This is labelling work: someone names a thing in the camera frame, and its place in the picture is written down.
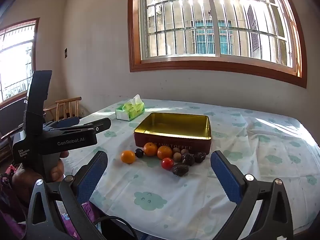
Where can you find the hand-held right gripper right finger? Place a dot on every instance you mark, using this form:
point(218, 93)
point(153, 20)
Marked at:
point(225, 175)

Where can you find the wooden chair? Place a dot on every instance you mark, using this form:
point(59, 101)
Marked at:
point(62, 107)

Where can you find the green tissue pack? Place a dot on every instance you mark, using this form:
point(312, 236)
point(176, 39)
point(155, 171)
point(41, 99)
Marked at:
point(130, 110)

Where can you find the red cherry tomato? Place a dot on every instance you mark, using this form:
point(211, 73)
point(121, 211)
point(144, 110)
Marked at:
point(167, 163)

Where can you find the person's left hand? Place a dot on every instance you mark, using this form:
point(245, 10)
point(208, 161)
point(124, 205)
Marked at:
point(57, 172)

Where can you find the orange mandarin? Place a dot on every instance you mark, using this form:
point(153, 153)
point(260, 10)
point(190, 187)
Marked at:
point(164, 152)
point(150, 149)
point(128, 156)

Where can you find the purple patterned clothing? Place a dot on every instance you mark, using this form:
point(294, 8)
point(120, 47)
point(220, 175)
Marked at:
point(10, 220)

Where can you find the dark wall switch plate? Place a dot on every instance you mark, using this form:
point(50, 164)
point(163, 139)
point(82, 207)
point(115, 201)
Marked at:
point(66, 53)

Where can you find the dark furniture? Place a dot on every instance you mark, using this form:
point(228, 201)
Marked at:
point(10, 117)

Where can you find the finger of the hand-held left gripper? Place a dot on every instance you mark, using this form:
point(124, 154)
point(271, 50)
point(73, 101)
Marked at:
point(100, 126)
point(70, 121)

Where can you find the small barred window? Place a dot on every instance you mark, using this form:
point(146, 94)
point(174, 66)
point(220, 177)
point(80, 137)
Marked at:
point(15, 62)

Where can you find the dark round plum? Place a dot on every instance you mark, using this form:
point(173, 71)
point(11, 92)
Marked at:
point(139, 153)

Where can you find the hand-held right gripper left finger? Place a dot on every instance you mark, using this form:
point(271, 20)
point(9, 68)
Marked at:
point(92, 175)

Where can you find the wrinkled dark passion fruit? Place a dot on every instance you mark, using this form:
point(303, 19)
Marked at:
point(187, 159)
point(200, 157)
point(180, 169)

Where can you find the gold and red tin box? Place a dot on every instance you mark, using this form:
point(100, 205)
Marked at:
point(172, 127)

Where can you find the large barred window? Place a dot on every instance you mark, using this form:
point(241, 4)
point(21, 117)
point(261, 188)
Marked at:
point(200, 65)

